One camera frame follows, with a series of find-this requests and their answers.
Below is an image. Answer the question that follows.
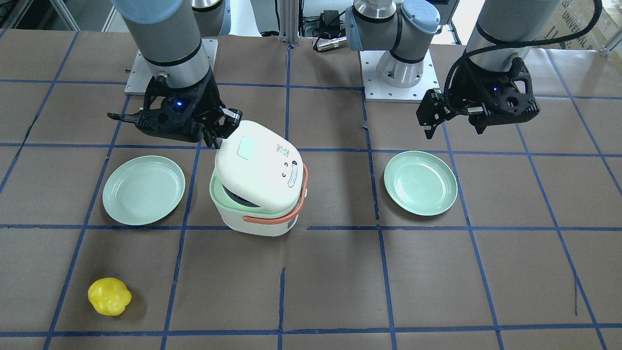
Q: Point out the aluminium frame post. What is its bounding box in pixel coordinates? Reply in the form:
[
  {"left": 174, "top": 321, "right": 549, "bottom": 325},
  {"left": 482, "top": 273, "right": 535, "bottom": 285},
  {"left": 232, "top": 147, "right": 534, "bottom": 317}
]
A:
[{"left": 277, "top": 0, "right": 303, "bottom": 47}]

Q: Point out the silver robot arm near pepper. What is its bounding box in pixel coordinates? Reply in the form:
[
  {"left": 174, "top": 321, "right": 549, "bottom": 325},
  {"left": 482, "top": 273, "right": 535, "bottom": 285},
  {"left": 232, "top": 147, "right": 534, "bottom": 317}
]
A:
[{"left": 107, "top": 0, "right": 242, "bottom": 149}]

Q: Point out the black gripper other arm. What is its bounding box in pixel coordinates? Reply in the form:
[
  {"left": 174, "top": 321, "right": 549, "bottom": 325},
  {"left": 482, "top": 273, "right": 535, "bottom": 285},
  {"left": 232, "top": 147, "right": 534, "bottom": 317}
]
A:
[{"left": 416, "top": 56, "right": 540, "bottom": 140}]

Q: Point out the black cables and power adapter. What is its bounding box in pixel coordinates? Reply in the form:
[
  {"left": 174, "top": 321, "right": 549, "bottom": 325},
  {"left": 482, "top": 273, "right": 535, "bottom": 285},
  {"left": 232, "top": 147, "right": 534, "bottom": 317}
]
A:
[{"left": 301, "top": 7, "right": 353, "bottom": 52}]

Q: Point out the black gripper near pepper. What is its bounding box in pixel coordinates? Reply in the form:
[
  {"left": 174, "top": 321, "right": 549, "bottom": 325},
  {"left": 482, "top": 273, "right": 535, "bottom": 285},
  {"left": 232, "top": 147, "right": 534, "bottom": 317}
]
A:
[{"left": 107, "top": 69, "right": 243, "bottom": 149}]

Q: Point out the green plate near pepper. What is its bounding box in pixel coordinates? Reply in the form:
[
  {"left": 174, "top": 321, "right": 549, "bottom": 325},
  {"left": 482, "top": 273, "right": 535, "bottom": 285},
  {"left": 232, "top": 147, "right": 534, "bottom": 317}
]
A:
[{"left": 102, "top": 155, "right": 186, "bottom": 226}]

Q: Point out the white rice cooker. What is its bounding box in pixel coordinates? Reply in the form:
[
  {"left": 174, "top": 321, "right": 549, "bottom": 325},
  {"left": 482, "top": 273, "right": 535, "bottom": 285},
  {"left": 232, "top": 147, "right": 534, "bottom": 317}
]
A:
[{"left": 209, "top": 120, "right": 309, "bottom": 237}]

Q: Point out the yellow toy bell pepper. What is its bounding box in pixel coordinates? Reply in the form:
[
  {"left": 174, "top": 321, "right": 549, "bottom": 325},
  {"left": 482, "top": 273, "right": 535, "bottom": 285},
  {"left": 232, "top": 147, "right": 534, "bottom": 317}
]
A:
[{"left": 87, "top": 277, "right": 133, "bottom": 316}]

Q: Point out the green plate far from pepper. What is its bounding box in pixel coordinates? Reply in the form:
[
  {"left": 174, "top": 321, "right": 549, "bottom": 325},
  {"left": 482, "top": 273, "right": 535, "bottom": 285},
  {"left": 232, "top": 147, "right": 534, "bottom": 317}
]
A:
[{"left": 383, "top": 151, "right": 458, "bottom": 216}]

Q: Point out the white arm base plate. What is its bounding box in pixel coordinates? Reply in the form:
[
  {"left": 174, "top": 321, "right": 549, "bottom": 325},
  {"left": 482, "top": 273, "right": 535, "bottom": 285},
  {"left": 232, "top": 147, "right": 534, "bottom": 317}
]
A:
[
  {"left": 124, "top": 37, "right": 218, "bottom": 96},
  {"left": 359, "top": 51, "right": 440, "bottom": 103}
]

